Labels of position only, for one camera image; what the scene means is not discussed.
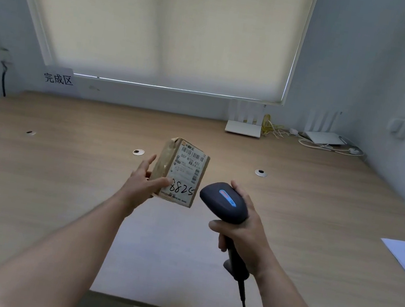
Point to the person's left thumb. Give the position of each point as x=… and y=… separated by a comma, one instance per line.
x=161, y=184

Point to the white upright router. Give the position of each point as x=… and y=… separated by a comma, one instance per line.
x=244, y=121

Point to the small labelled cardboard parcel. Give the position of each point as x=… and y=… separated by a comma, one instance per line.
x=185, y=177

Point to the white plug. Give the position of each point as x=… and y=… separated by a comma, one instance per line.
x=354, y=151

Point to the person's right thumb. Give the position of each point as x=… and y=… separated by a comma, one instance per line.
x=221, y=226

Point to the person's right hand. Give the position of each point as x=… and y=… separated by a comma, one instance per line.
x=248, y=241

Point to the dark grey barcode scanner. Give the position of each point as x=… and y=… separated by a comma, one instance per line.
x=223, y=200

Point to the person's left hand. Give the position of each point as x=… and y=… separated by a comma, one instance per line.
x=135, y=186

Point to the beige roller blind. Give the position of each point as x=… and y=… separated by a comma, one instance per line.
x=169, y=23

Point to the white paper sign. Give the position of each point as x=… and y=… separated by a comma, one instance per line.
x=59, y=79

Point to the person's left forearm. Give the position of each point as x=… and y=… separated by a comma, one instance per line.
x=56, y=254

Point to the white flat router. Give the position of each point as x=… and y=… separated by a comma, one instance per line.
x=324, y=134

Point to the white wall socket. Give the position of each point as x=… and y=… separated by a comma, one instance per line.
x=3, y=55

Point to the small white power adapter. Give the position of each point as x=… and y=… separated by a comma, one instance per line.
x=293, y=131

